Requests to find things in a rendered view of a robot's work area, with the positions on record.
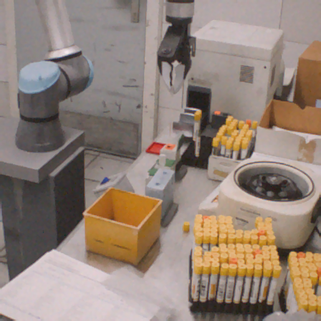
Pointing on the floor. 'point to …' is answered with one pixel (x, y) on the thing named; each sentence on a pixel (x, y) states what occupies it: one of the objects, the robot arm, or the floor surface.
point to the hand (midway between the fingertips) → (172, 89)
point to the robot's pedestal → (41, 212)
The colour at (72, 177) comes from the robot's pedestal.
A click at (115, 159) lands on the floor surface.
